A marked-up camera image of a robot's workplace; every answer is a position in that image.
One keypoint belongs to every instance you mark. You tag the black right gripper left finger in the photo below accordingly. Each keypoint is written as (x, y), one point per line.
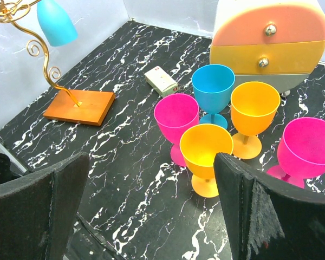
(37, 210)

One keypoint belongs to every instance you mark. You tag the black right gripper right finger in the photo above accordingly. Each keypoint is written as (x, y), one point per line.
(267, 218)

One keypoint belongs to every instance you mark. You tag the pink wine glass front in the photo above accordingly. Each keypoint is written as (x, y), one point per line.
(301, 151)

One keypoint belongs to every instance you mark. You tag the pink wine glass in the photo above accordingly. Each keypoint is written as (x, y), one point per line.
(301, 151)
(174, 115)

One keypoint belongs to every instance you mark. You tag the yellow wine glass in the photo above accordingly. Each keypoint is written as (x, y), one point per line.
(199, 146)
(253, 108)

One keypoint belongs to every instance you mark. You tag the blue wine glass front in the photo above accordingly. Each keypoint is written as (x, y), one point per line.
(212, 87)

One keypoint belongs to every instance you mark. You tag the blue wine glass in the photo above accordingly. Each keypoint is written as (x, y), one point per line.
(55, 23)
(212, 87)

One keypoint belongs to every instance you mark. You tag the blue wine glass back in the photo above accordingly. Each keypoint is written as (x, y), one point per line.
(55, 23)

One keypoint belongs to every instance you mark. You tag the orange wooden rack base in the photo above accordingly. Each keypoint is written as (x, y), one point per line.
(94, 106)

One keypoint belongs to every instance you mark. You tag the white round drawer cabinet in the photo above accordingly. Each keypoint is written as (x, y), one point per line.
(276, 42)

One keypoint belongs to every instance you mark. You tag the small white cardboard box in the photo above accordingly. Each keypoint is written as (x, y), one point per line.
(161, 81)

